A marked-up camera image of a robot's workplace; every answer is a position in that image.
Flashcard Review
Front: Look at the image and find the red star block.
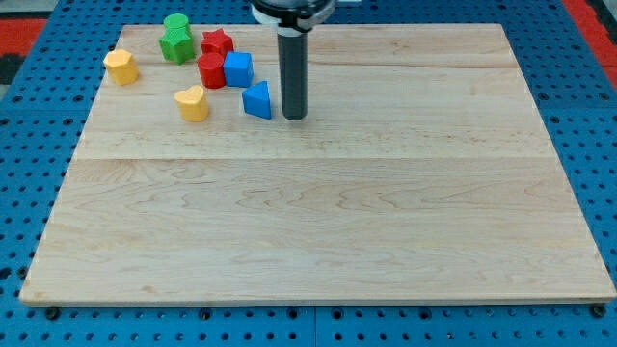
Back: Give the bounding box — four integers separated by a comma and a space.
201, 28, 234, 58

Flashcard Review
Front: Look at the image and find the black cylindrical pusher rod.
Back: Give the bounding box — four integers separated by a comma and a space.
277, 27, 308, 120

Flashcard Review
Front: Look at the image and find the green star block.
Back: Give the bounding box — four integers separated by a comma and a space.
159, 30, 196, 65

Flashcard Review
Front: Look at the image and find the yellow heart block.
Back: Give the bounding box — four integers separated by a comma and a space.
174, 85, 209, 122

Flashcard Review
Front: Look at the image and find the wooden board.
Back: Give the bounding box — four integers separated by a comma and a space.
19, 24, 616, 307

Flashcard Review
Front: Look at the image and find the yellow hexagon block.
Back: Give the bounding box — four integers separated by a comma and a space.
103, 49, 139, 86

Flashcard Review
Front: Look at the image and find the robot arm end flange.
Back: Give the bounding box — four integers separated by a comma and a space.
250, 0, 336, 36

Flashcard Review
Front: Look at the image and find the green cylinder block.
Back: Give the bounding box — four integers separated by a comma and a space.
163, 13, 191, 35

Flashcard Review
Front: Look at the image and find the red cylinder block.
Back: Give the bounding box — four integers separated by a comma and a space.
197, 52, 226, 89

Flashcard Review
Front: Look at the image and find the blue triangle block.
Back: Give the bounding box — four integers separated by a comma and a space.
242, 81, 272, 120

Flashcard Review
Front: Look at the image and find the blue cube block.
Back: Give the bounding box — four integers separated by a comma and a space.
223, 51, 254, 88

